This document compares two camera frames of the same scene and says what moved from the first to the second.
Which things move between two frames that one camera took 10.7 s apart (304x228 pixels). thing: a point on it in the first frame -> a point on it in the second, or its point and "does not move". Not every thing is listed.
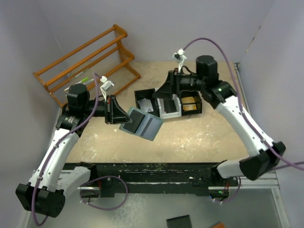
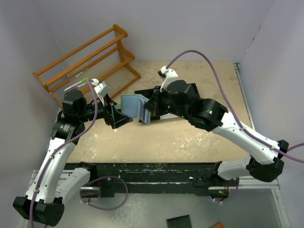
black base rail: [112, 179] does not move
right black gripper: [172, 82] -> [153, 105]
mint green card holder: [145, 125] -> [132, 106]
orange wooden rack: [102, 63] does not move
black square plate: [182, 222] does not move
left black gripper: [114, 113] does not move
